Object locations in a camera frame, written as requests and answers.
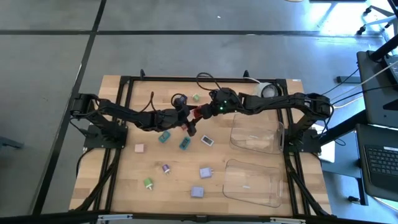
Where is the grey chair leg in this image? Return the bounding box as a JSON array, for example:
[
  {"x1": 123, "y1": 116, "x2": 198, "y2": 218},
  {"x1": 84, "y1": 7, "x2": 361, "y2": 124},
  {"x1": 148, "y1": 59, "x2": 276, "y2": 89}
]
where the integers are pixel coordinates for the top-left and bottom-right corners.
[{"x1": 0, "y1": 135, "x2": 24, "y2": 150}]

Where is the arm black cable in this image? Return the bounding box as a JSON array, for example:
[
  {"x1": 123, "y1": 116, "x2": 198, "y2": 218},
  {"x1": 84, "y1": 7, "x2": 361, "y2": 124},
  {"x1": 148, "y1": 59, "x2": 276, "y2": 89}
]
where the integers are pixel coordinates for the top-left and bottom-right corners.
[
  {"x1": 139, "y1": 91, "x2": 156, "y2": 113},
  {"x1": 195, "y1": 72, "x2": 223, "y2": 93}
]

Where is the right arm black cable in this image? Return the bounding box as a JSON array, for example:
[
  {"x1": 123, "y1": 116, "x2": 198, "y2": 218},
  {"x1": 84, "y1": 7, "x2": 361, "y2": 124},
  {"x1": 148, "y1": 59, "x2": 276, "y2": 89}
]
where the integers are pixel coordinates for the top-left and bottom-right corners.
[{"x1": 195, "y1": 72, "x2": 223, "y2": 93}]

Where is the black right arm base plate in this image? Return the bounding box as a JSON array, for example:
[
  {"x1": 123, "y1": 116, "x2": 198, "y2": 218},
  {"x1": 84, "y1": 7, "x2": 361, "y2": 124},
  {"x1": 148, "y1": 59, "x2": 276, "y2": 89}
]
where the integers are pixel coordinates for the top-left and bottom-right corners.
[{"x1": 284, "y1": 127, "x2": 323, "y2": 154}]

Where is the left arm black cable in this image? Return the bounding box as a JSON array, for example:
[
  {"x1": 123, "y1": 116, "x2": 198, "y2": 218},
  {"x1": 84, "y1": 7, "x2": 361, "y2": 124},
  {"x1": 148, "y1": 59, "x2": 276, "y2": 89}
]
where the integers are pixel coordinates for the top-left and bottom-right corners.
[{"x1": 139, "y1": 91, "x2": 156, "y2": 113}]

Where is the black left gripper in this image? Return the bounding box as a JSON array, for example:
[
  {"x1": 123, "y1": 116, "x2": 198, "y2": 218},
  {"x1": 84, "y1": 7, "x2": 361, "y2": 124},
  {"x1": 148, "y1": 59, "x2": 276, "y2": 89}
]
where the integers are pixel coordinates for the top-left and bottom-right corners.
[{"x1": 154, "y1": 104, "x2": 200, "y2": 138}]

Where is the white paper sheet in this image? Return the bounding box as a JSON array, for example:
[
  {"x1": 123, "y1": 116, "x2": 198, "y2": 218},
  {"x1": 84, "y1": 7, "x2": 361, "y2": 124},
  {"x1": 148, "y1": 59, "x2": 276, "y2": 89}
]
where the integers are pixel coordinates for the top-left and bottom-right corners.
[{"x1": 312, "y1": 124, "x2": 336, "y2": 164}]

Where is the lavender wall charger block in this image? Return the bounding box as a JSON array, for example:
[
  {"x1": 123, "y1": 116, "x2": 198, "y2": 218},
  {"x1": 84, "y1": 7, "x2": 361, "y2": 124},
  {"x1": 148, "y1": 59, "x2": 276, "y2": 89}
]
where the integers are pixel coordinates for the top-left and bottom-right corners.
[
  {"x1": 190, "y1": 185, "x2": 205, "y2": 198},
  {"x1": 199, "y1": 167, "x2": 214, "y2": 179}
]

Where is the white digital clock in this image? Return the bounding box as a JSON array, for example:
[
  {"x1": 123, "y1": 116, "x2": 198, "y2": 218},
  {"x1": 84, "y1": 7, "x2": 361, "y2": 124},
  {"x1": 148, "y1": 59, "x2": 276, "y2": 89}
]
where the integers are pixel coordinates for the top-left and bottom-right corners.
[{"x1": 200, "y1": 134, "x2": 215, "y2": 147}]

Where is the dark grey side desk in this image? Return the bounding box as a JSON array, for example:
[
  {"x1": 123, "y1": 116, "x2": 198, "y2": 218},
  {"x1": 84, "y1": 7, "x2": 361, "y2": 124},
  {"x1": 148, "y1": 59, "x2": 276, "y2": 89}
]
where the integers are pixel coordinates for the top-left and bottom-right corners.
[{"x1": 356, "y1": 49, "x2": 398, "y2": 128}]

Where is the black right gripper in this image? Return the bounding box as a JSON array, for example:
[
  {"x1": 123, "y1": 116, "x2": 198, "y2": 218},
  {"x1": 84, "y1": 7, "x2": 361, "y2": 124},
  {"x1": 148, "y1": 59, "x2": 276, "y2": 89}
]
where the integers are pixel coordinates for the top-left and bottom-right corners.
[{"x1": 200, "y1": 88, "x2": 242, "y2": 121}]

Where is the white cable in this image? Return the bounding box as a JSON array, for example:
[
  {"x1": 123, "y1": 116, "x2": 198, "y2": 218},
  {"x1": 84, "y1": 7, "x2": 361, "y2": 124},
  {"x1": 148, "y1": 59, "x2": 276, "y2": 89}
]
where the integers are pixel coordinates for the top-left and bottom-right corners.
[{"x1": 334, "y1": 58, "x2": 398, "y2": 108}]

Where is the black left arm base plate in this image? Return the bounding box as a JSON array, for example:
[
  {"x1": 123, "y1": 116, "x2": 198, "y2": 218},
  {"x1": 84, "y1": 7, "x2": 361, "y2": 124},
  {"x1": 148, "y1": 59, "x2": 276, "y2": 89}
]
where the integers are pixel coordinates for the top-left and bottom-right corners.
[{"x1": 83, "y1": 124, "x2": 129, "y2": 149}]

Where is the red charger block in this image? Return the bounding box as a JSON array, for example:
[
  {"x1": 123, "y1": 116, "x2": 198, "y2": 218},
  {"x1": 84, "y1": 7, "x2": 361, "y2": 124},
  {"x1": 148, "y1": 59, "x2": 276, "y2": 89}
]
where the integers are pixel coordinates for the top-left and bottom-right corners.
[{"x1": 191, "y1": 106, "x2": 205, "y2": 121}]

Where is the office chair base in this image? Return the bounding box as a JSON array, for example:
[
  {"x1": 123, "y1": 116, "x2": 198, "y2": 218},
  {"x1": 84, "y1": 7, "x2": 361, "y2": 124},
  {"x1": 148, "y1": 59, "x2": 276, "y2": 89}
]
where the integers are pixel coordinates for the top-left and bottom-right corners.
[{"x1": 356, "y1": 4, "x2": 398, "y2": 37}]

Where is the black laptop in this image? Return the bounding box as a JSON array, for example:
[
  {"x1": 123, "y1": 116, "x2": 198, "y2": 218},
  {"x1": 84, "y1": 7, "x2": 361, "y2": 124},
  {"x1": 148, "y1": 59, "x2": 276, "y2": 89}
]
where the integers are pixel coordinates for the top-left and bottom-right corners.
[{"x1": 356, "y1": 123, "x2": 398, "y2": 203}]

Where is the teal digital clock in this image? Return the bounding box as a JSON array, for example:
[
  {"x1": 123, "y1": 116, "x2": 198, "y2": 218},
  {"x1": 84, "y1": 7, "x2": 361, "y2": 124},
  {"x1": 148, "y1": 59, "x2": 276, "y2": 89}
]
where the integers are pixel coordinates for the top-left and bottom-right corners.
[
  {"x1": 158, "y1": 130, "x2": 172, "y2": 144},
  {"x1": 178, "y1": 136, "x2": 192, "y2": 151}
]

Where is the clear plastic bin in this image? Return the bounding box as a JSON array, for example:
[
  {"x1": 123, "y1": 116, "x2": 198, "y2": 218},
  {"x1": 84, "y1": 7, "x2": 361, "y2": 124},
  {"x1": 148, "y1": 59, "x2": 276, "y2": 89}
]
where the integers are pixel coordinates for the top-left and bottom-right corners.
[
  {"x1": 222, "y1": 158, "x2": 284, "y2": 208},
  {"x1": 229, "y1": 112, "x2": 285, "y2": 156}
]

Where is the black camera rail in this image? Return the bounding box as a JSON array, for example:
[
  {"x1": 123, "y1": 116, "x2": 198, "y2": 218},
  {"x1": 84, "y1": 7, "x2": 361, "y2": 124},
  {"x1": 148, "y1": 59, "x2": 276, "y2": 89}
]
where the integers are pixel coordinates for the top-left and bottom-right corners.
[{"x1": 0, "y1": 208, "x2": 398, "y2": 224}]

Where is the black diagonal stand pole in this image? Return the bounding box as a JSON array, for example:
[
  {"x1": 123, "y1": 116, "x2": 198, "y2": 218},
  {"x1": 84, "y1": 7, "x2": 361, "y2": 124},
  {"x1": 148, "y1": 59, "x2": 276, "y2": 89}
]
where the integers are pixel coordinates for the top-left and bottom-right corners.
[
  {"x1": 368, "y1": 32, "x2": 398, "y2": 62},
  {"x1": 318, "y1": 110, "x2": 369, "y2": 147}
]

